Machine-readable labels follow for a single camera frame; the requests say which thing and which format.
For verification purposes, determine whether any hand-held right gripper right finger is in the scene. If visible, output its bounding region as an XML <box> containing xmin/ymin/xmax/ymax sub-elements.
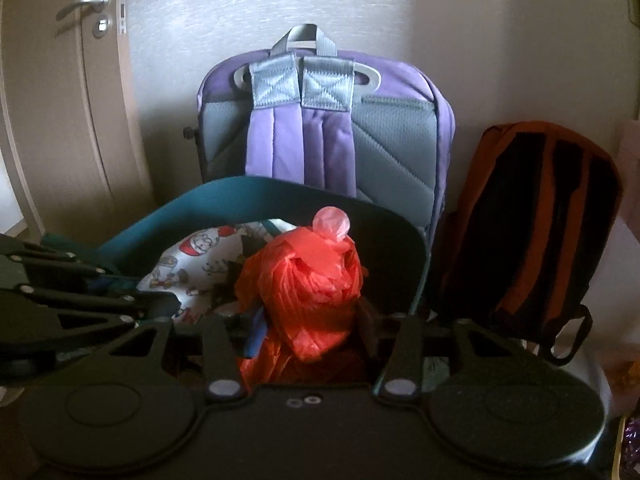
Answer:
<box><xmin>357</xmin><ymin>300</ymin><xmax>551</xmax><ymax>404</ymax></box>

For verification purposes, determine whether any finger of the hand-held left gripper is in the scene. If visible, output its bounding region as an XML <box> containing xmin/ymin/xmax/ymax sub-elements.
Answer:
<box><xmin>0</xmin><ymin>234</ymin><xmax>121</xmax><ymax>282</ymax></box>
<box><xmin>0</xmin><ymin>281</ymin><xmax>182</xmax><ymax>362</ymax></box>

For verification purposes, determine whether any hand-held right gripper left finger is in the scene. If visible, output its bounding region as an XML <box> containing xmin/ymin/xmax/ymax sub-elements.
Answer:
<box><xmin>75</xmin><ymin>310</ymin><xmax>265</xmax><ymax>403</ymax></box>

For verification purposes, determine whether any red plastic bag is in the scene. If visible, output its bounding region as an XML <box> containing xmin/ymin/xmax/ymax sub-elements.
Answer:
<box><xmin>239</xmin><ymin>206</ymin><xmax>374</xmax><ymax>387</ymax></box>

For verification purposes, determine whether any white cartoon print wrapping paper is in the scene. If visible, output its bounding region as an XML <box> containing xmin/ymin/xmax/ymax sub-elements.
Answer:
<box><xmin>136</xmin><ymin>222</ymin><xmax>282</xmax><ymax>322</ymax></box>

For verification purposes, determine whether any teal plastic waste bin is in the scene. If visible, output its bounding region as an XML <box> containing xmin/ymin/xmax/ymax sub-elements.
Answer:
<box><xmin>42</xmin><ymin>176</ymin><xmax>434</xmax><ymax>322</ymax></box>

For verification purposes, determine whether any beige wooden door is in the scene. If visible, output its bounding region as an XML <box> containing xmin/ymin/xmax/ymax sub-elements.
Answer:
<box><xmin>0</xmin><ymin>0</ymin><xmax>154</xmax><ymax>242</ymax></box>

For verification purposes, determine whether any purple grey backpack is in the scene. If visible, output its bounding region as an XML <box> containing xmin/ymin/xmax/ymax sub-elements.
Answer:
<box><xmin>195</xmin><ymin>24</ymin><xmax>457</xmax><ymax>242</ymax></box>

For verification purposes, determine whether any orange black backpack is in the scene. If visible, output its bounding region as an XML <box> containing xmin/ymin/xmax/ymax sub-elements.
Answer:
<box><xmin>431</xmin><ymin>121</ymin><xmax>624</xmax><ymax>367</ymax></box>

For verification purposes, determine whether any silver door handle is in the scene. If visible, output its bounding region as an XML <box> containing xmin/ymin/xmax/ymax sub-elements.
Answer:
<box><xmin>55</xmin><ymin>0</ymin><xmax>112</xmax><ymax>22</ymax></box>

